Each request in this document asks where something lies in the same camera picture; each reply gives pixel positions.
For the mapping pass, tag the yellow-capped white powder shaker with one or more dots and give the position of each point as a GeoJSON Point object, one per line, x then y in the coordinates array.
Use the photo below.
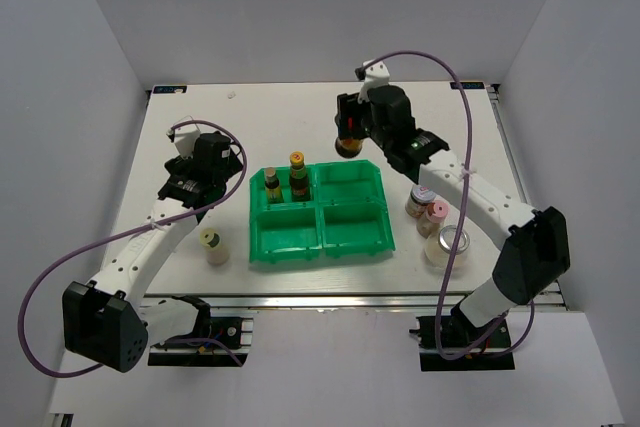
{"type": "Point", "coordinates": [216, 251]}

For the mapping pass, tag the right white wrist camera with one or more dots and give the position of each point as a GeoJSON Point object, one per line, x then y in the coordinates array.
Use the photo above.
{"type": "Point", "coordinates": [372, 75]}

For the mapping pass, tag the large silver-lidded glass jar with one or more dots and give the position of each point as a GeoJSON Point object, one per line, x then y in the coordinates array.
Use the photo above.
{"type": "Point", "coordinates": [438, 248]}

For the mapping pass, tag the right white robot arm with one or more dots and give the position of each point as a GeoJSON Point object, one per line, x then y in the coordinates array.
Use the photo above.
{"type": "Point", "coordinates": [533, 244]}

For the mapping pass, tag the small brown-capped oil bottle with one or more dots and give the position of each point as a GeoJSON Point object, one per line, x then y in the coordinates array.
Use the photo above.
{"type": "Point", "coordinates": [273, 190]}

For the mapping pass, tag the blue table label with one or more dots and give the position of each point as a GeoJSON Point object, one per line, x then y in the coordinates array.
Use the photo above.
{"type": "Point", "coordinates": [169, 89]}
{"type": "Point", "coordinates": [469, 85]}

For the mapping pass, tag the left blue table label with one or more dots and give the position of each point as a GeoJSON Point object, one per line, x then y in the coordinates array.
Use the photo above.
{"type": "Point", "coordinates": [169, 89]}

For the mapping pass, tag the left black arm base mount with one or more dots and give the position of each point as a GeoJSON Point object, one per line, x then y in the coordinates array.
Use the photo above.
{"type": "Point", "coordinates": [184, 331]}

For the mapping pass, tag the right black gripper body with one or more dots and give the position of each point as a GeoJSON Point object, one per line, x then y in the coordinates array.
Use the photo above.
{"type": "Point", "coordinates": [361, 124]}

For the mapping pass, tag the green four-compartment plastic tray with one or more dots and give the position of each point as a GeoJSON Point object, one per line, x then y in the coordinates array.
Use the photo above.
{"type": "Point", "coordinates": [347, 214]}

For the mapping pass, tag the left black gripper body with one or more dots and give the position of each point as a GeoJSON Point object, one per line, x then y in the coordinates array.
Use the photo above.
{"type": "Point", "coordinates": [232, 168]}

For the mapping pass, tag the pink-capped spice shaker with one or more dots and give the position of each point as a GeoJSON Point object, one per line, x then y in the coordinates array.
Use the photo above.
{"type": "Point", "coordinates": [433, 218]}

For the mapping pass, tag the right blue table label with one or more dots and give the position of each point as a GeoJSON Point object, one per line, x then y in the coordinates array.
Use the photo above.
{"type": "Point", "coordinates": [469, 85]}

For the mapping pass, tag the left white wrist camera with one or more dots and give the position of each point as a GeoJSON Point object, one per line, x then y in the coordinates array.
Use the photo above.
{"type": "Point", "coordinates": [184, 139]}

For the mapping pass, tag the white-lidded glass jar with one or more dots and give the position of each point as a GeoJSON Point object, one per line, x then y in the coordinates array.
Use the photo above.
{"type": "Point", "coordinates": [418, 200]}

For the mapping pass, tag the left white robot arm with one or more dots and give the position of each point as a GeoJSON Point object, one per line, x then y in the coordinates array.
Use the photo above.
{"type": "Point", "coordinates": [105, 319]}

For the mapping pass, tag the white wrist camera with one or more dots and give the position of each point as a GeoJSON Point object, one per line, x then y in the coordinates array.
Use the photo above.
{"type": "Point", "coordinates": [184, 139]}
{"type": "Point", "coordinates": [372, 75]}

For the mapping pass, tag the red-lidded dark sauce jar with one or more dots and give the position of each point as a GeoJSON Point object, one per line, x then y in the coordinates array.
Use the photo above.
{"type": "Point", "coordinates": [349, 147]}

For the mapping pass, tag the aluminium table frame rail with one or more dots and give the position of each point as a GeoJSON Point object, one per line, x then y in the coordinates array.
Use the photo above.
{"type": "Point", "coordinates": [523, 193]}

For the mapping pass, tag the yellow-capped green label sauce bottle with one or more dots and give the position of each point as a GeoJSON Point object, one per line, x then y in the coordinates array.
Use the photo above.
{"type": "Point", "coordinates": [298, 178]}

